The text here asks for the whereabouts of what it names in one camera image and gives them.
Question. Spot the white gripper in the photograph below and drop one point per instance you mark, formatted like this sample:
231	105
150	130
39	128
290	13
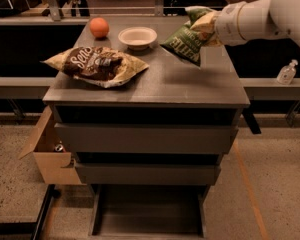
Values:
227	23

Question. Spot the green jalapeno chip bag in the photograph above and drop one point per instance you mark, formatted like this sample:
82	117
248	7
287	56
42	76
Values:
186	43

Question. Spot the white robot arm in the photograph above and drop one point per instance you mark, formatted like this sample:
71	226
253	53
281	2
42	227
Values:
241	22

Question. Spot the grey drawer cabinet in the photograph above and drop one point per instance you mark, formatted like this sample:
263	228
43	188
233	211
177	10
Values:
168	93

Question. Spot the brown Sensations chip bag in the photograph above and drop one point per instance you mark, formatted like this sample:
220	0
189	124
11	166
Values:
101	66

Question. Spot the grey top drawer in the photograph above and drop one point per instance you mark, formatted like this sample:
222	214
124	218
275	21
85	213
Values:
106	138

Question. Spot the grey middle drawer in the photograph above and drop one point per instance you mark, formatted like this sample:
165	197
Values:
147	174

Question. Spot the grey open bottom drawer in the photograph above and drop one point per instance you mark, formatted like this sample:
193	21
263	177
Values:
136	212

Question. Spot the white paper bowl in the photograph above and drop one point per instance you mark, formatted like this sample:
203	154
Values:
137	38

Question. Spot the clear hand sanitizer bottle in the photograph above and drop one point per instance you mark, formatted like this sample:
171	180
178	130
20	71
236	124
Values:
287	73

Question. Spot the orange fruit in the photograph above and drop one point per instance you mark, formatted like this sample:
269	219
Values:
99	27

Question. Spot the soda can in box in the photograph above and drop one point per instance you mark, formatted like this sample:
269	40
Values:
59	148

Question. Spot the open cardboard box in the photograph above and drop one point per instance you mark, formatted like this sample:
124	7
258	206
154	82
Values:
55	167

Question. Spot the black floor frame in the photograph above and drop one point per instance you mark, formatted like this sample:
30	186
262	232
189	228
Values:
32	228

